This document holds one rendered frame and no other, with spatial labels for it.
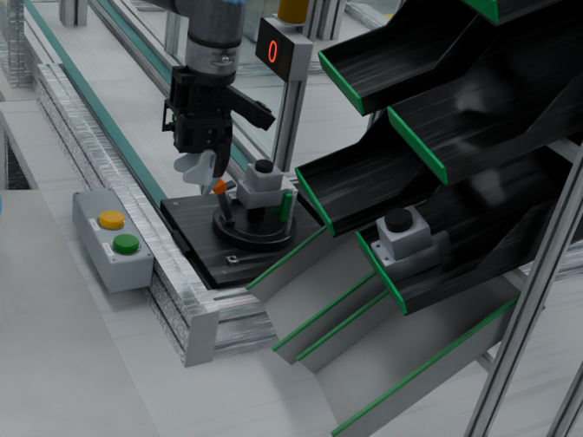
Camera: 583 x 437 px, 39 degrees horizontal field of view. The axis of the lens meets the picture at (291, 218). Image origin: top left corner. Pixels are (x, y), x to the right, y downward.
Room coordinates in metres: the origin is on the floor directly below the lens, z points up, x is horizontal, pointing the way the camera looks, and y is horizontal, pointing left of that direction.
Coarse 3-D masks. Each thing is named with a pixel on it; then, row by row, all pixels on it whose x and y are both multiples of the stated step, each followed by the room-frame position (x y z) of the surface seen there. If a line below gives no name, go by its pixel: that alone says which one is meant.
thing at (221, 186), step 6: (222, 180) 1.09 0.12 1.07; (216, 186) 1.08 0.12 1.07; (222, 186) 1.09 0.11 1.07; (228, 186) 1.10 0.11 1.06; (234, 186) 1.10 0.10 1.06; (216, 192) 1.08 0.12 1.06; (222, 192) 1.09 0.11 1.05; (222, 198) 1.09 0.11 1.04; (222, 204) 1.09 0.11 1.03; (222, 210) 1.10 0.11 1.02; (228, 210) 1.10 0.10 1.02; (228, 216) 1.10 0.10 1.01
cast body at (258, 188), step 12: (252, 168) 1.13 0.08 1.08; (264, 168) 1.12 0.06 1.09; (276, 168) 1.15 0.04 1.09; (240, 180) 1.14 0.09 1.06; (252, 180) 1.12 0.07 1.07; (264, 180) 1.11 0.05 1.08; (276, 180) 1.13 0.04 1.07; (240, 192) 1.12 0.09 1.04; (252, 192) 1.11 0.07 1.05; (264, 192) 1.12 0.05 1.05; (276, 192) 1.13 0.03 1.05; (252, 204) 1.11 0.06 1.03; (264, 204) 1.12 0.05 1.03; (276, 204) 1.13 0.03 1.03
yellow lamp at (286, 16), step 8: (280, 0) 1.35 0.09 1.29; (288, 0) 1.34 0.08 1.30; (296, 0) 1.34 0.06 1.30; (304, 0) 1.34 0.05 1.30; (280, 8) 1.35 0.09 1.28; (288, 8) 1.34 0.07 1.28; (296, 8) 1.34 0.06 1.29; (304, 8) 1.34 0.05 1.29; (280, 16) 1.34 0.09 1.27; (288, 16) 1.34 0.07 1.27; (296, 16) 1.34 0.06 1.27; (304, 16) 1.35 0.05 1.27
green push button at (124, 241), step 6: (126, 234) 1.04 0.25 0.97; (114, 240) 1.02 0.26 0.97; (120, 240) 1.02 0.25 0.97; (126, 240) 1.03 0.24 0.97; (132, 240) 1.03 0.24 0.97; (138, 240) 1.04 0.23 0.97; (114, 246) 1.02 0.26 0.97; (120, 246) 1.01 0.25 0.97; (126, 246) 1.01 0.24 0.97; (132, 246) 1.02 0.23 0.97; (138, 246) 1.03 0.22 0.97; (126, 252) 1.01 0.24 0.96
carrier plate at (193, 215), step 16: (160, 208) 1.16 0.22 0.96; (176, 208) 1.15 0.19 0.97; (192, 208) 1.16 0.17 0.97; (208, 208) 1.17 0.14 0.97; (304, 208) 1.23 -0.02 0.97; (176, 224) 1.11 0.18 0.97; (192, 224) 1.11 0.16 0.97; (208, 224) 1.12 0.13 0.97; (304, 224) 1.18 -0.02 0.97; (192, 240) 1.07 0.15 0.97; (208, 240) 1.08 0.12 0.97; (304, 240) 1.13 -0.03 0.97; (192, 256) 1.05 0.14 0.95; (208, 256) 1.03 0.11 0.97; (224, 256) 1.04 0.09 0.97; (240, 256) 1.05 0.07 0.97; (256, 256) 1.06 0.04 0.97; (272, 256) 1.07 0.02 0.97; (208, 272) 1.00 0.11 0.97; (224, 272) 1.00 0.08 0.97; (240, 272) 1.01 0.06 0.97; (256, 272) 1.02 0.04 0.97
